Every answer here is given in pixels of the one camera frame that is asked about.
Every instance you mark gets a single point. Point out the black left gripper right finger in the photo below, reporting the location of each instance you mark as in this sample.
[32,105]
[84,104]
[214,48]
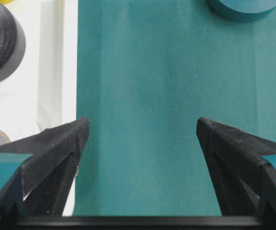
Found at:
[243,178]

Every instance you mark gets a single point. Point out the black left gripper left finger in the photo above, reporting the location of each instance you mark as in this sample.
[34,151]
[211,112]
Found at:
[37,172]

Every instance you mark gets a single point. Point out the black tape roll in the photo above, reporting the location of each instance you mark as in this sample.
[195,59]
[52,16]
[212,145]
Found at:
[12,43]

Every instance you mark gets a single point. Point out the green tape roll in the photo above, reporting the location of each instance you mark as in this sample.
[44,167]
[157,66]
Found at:
[242,10]

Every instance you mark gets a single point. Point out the yellow tape roll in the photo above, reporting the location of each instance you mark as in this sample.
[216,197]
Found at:
[5,1]

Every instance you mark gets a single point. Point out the white plastic case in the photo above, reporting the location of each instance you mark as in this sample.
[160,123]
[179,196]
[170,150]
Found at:
[41,93]

